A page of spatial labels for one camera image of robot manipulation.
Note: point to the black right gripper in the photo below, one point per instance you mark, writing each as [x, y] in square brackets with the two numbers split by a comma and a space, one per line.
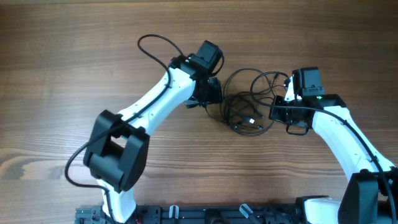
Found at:
[283, 112]

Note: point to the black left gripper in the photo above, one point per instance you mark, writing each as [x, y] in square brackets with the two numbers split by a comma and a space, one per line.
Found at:
[209, 93]

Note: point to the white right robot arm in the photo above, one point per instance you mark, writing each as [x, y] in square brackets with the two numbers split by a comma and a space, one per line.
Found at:
[371, 193]

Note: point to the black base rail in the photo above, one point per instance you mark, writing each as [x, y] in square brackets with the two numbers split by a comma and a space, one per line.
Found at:
[280, 213]

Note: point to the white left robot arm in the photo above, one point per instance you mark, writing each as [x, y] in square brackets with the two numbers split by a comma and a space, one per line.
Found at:
[117, 153]

